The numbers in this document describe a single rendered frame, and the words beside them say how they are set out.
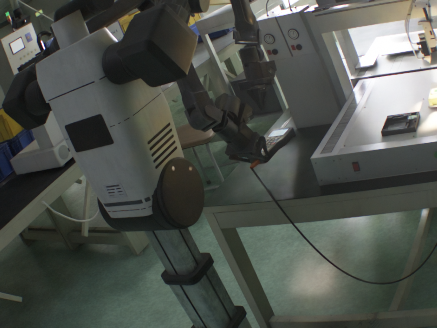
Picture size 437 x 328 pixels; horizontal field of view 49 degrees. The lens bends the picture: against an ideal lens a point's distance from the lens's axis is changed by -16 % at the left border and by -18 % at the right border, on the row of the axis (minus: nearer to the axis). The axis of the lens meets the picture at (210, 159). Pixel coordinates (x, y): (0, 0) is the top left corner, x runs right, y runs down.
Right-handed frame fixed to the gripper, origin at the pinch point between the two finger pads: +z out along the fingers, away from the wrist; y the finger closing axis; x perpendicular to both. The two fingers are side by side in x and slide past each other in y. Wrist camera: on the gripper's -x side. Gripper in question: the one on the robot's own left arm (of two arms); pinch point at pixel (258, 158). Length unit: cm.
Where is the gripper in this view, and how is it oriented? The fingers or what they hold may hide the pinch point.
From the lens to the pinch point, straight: 170.7
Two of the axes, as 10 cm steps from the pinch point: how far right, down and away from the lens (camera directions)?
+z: 6.0, 4.9, 6.3
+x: -2.8, 8.7, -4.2
